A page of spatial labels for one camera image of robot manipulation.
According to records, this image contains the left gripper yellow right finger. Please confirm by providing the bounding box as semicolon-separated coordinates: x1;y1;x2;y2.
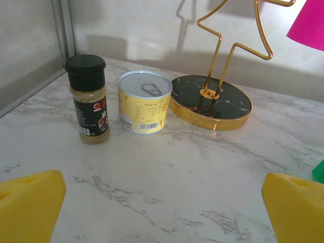
261;172;324;243

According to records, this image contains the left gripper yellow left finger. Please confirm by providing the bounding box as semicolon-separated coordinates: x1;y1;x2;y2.
0;169;67;243

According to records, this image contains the green translucent plastic container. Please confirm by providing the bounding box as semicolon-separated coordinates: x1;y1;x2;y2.
311;158;324;184

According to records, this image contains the spice jar with black lid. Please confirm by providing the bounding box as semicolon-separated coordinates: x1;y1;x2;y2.
64;54;111;145

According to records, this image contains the pink plastic wine glass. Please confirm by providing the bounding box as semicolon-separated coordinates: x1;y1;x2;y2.
286;0;324;53

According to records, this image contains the aluminium side rail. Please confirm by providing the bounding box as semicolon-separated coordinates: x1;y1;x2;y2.
0;57;69;119

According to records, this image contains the gold wire glass stand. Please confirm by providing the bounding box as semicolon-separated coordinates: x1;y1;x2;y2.
168;0;297;132

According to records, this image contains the aluminium frame post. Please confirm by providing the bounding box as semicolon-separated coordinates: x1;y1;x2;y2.
50;0;77;59

